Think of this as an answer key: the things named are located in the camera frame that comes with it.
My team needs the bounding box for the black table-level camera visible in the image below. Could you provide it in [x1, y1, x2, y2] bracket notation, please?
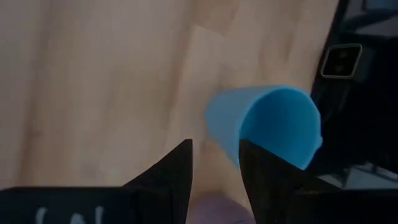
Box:
[319, 43, 376, 85]

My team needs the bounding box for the mauve mug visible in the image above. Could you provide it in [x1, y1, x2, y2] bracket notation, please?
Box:
[187, 192, 256, 224]

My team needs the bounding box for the light blue mug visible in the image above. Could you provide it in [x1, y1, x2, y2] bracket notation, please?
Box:
[204, 85, 323, 171]

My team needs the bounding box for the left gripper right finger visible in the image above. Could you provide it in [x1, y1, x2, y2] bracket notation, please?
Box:
[238, 139, 343, 224]

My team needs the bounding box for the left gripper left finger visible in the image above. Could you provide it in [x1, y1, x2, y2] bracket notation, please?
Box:
[123, 139, 193, 224]

